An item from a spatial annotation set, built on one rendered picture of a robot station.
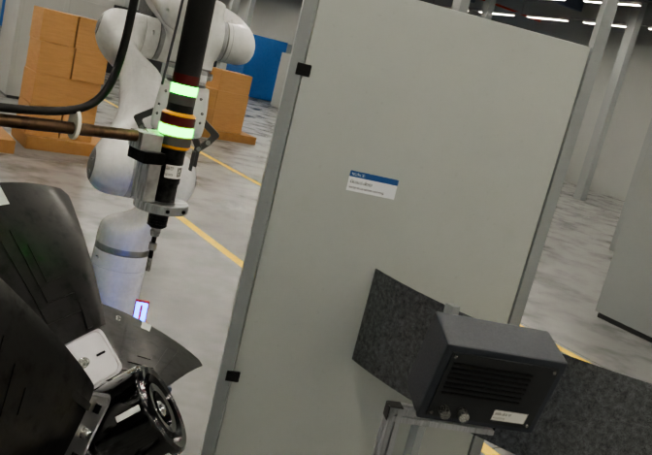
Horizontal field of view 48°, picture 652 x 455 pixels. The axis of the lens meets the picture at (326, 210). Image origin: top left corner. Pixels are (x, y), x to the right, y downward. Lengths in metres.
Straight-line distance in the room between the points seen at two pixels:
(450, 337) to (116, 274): 0.72
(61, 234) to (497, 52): 2.21
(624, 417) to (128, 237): 1.73
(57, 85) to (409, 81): 6.69
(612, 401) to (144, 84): 1.79
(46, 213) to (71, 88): 8.15
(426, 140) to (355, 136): 0.28
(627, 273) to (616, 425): 4.78
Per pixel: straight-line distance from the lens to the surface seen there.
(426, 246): 2.98
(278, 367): 3.03
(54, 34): 9.04
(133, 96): 1.70
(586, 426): 2.66
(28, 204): 1.03
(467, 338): 1.46
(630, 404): 2.64
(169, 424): 0.96
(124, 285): 1.65
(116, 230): 1.62
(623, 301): 7.38
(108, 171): 1.57
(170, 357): 1.19
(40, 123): 0.85
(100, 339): 0.98
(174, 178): 0.94
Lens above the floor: 1.67
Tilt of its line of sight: 11 degrees down
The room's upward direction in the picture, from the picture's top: 14 degrees clockwise
